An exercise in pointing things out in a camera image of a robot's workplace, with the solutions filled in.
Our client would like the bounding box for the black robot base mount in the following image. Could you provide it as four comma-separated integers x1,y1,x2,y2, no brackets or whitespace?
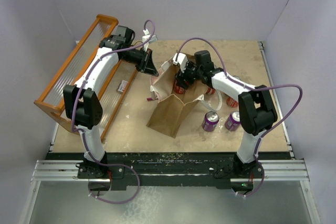
46,152,291,192

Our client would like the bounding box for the purple soda can front left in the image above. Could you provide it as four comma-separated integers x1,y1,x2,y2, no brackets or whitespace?
202,111,219,132

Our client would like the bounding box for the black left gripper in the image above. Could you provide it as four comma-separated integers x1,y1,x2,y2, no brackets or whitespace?
121,47,159,77

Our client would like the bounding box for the purple soda can front right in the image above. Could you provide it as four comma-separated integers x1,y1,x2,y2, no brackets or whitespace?
225,111,240,131

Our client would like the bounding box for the orange wooden framed tray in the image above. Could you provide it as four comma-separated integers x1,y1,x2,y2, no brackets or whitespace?
34,14,137,141

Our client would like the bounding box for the purple soda can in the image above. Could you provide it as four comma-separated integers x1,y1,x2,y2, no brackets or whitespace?
225,111,240,131
202,111,219,132

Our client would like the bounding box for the brown canvas tote bag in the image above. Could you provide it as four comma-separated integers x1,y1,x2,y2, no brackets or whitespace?
147,58,223,138

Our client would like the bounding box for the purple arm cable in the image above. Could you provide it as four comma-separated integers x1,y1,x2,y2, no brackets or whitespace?
175,37,303,198
70,19,158,205

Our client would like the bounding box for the small brown packet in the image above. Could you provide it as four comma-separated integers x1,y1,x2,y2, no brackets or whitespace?
117,80,128,94

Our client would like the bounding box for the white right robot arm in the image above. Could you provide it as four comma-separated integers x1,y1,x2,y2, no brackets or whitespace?
173,50,278,177

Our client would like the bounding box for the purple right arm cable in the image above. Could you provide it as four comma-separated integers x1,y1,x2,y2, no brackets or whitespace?
175,37,303,198

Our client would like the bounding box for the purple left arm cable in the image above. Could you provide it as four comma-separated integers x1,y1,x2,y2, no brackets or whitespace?
70,19,158,205

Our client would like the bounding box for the red cola can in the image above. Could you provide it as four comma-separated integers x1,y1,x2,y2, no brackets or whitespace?
226,97,238,108
206,87,216,95
173,80,186,94

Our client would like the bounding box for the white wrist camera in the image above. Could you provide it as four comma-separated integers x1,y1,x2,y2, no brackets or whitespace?
172,53,188,72
142,29,158,51

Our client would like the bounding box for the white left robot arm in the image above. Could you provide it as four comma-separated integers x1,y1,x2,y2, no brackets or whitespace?
63,26,159,178

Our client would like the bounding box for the aluminium front rail frame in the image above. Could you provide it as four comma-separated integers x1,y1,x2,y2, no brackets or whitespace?
20,158,321,223

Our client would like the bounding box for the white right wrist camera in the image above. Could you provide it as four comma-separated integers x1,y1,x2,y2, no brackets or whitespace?
172,53,188,72

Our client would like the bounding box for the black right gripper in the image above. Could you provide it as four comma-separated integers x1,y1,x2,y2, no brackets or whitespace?
175,60,204,89

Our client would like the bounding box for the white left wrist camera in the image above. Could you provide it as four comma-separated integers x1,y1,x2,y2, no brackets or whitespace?
142,29,158,51

